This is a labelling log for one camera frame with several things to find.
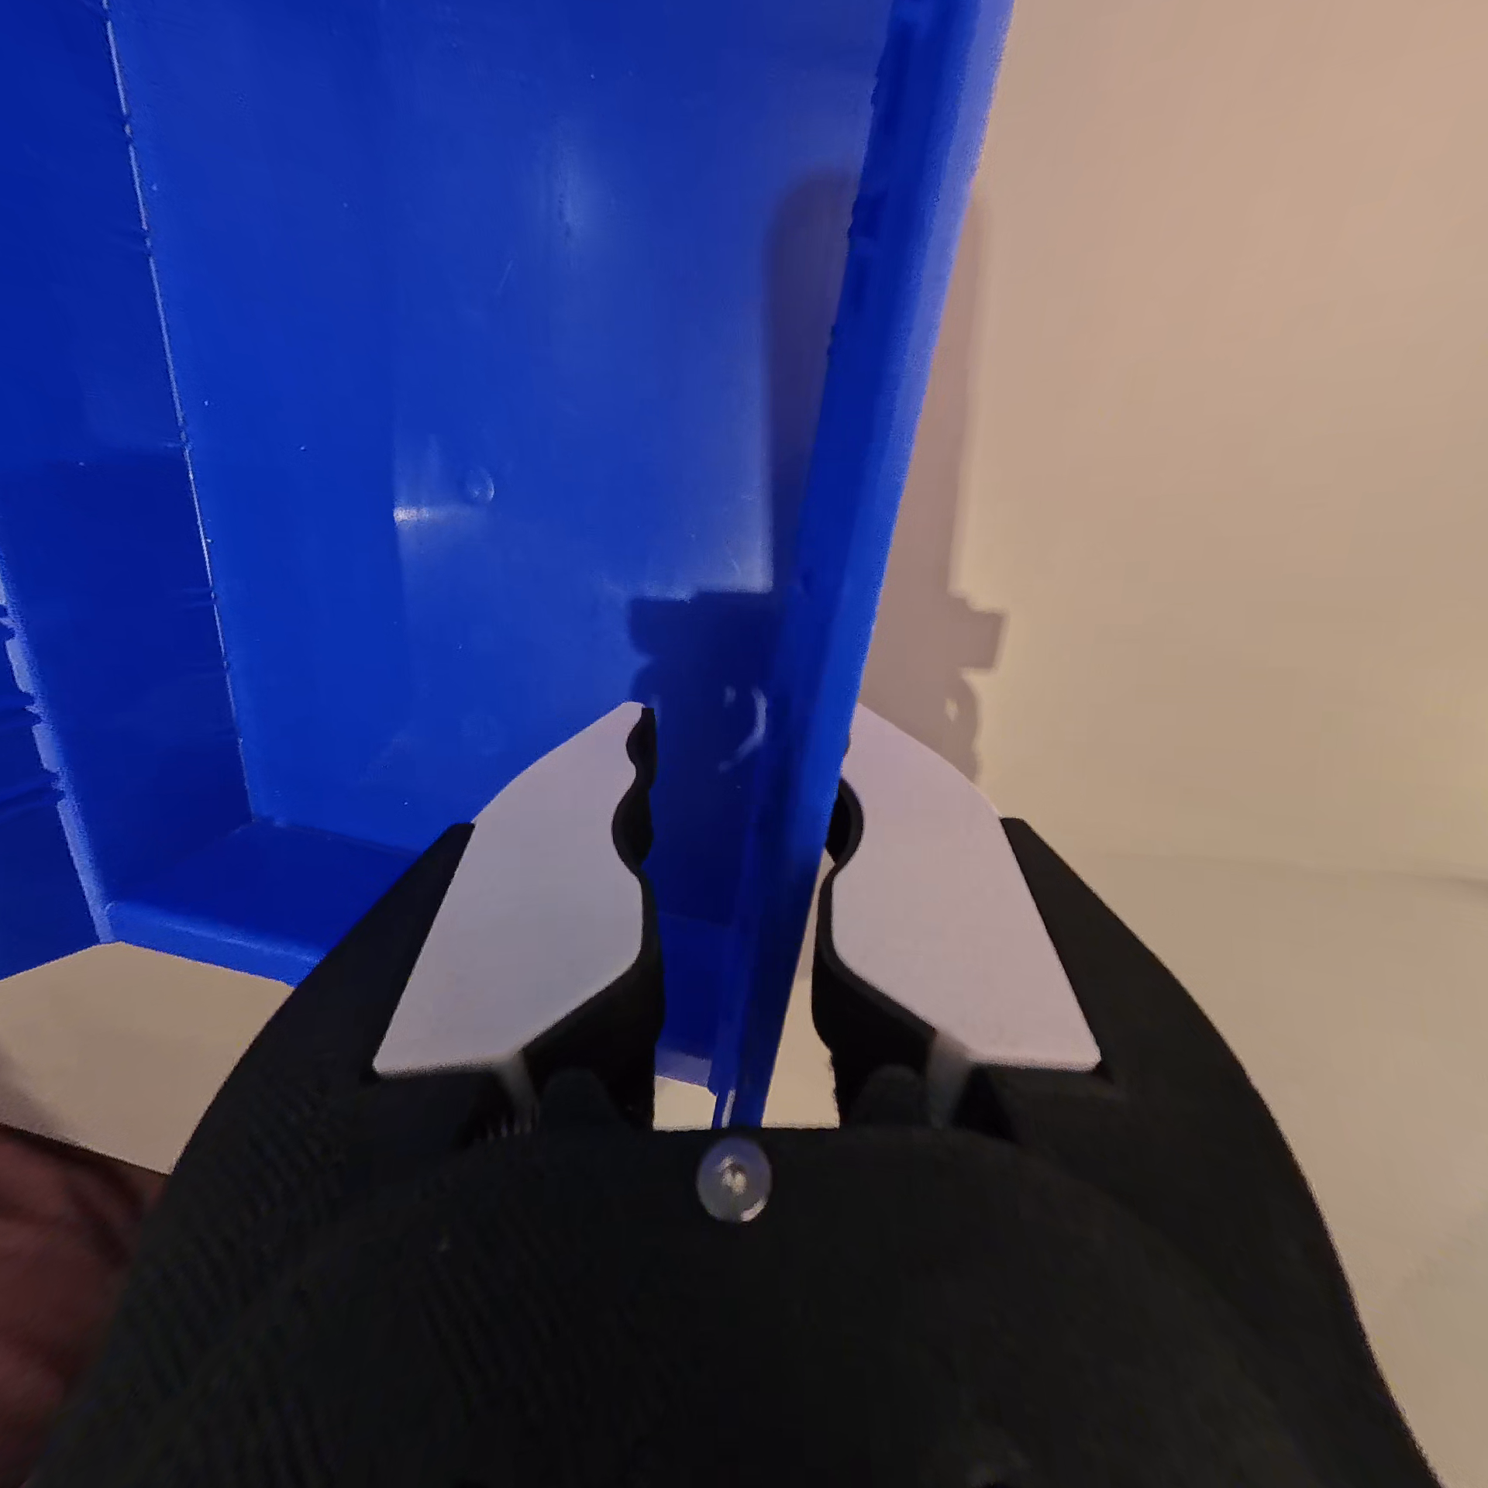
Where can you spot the blue plastic bin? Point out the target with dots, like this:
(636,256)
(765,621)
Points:
(464,465)

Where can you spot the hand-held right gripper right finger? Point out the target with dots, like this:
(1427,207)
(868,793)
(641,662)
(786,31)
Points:
(963,931)

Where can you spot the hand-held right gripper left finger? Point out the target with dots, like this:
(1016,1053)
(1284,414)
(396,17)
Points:
(522,931)

